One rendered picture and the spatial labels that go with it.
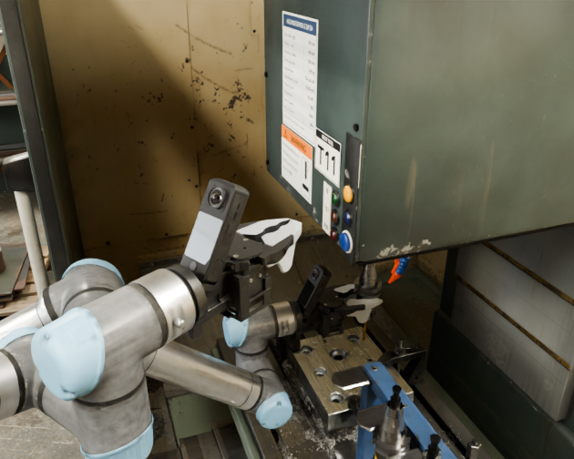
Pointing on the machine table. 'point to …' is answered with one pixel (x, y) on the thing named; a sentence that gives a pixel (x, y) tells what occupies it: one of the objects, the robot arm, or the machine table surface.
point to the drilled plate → (333, 412)
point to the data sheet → (300, 74)
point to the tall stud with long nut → (473, 449)
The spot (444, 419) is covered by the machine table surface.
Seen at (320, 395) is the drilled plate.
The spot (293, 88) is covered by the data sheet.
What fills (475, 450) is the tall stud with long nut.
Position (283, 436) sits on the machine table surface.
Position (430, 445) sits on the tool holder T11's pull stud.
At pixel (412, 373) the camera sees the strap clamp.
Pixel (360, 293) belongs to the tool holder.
